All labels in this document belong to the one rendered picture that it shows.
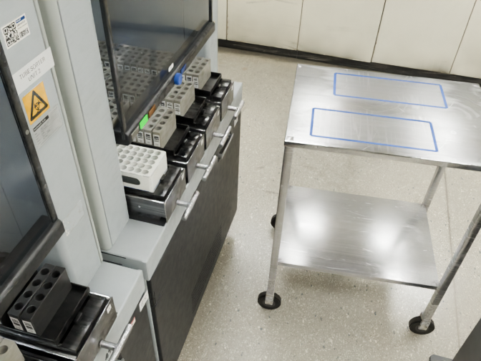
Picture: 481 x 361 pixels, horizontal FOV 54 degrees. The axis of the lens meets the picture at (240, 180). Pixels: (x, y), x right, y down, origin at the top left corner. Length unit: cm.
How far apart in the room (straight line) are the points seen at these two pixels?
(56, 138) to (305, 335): 129
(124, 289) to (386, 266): 100
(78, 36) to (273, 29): 264
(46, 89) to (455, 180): 223
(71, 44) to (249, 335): 130
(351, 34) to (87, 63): 261
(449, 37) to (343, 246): 194
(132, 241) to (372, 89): 89
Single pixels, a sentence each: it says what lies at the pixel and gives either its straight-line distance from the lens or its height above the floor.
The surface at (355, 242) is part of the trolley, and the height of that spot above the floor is 28.
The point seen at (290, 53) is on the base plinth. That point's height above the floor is 3.
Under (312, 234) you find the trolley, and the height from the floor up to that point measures 28.
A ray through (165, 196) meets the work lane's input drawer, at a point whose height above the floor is 81.
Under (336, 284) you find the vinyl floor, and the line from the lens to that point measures 201.
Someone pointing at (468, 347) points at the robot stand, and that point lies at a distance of 170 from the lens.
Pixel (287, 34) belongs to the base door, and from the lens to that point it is 341.
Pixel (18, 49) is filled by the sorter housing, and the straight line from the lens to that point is 74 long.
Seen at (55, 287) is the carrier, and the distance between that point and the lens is 93.
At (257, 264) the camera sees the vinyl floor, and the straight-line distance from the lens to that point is 202.
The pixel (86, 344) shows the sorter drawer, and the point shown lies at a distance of 93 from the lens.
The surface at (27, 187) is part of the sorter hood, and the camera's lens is 78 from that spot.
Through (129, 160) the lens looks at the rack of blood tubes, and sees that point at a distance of 116.
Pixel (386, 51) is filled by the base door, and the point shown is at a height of 18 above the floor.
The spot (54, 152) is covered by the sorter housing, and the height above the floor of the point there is 109.
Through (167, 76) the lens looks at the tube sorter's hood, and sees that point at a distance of 121.
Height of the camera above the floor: 159
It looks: 42 degrees down
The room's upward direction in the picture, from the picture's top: 3 degrees clockwise
